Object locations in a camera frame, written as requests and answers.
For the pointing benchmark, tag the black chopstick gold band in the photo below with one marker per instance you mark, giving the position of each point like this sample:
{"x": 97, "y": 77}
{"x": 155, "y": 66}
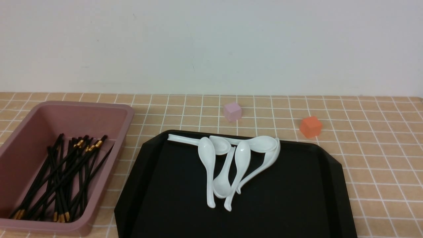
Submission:
{"x": 53, "y": 178}
{"x": 59, "y": 180}

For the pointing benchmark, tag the pink cube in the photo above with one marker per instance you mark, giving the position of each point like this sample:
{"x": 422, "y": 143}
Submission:
{"x": 232, "y": 111}

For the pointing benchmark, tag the white ceramic spoon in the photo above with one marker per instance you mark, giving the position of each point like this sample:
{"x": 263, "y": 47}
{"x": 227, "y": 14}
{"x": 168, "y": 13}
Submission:
{"x": 206, "y": 152}
{"x": 242, "y": 161}
{"x": 268, "y": 160}
{"x": 221, "y": 145}
{"x": 261, "y": 144}
{"x": 221, "y": 184}

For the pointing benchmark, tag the orange cube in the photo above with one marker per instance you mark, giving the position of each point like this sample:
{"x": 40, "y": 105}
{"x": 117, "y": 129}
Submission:
{"x": 311, "y": 127}

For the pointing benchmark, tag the black plastic tray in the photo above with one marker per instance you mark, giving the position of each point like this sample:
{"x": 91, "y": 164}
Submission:
{"x": 302, "y": 195}

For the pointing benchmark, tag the pink plastic bin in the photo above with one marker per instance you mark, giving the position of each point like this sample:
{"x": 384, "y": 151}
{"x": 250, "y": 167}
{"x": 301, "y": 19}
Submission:
{"x": 25, "y": 150}

